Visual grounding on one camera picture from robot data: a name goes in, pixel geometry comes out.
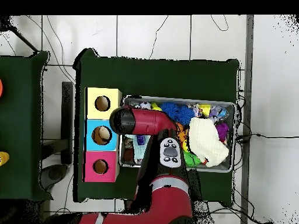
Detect blue spiky rubber ball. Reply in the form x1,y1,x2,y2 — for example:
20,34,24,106
160,101,180,120
176,105,196,126

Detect yellow wedge block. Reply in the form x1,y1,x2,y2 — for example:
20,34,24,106
199,104,211,117

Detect black power cable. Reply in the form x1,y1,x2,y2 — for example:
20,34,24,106
235,133,299,144

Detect silver wire mesh bin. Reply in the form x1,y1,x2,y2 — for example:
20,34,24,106
118,94,237,174

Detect wooden box with three holes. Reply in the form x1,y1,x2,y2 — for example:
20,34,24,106
82,87,123,183

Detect cream waffle cloth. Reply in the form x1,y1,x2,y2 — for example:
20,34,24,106
188,117,230,168

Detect purple knobbly rubber toy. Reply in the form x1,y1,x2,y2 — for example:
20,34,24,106
215,122,230,142

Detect dark green table cloth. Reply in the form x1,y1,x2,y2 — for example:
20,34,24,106
0,50,53,202
72,48,240,203

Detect yellow toy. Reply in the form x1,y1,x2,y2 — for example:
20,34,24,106
0,151,11,167

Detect clear packet with blue print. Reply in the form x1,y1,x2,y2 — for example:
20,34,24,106
208,106,229,123

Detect grey metal post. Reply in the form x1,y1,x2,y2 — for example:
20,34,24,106
240,15,255,224

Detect black rod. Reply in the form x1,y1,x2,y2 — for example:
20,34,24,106
8,24,40,53

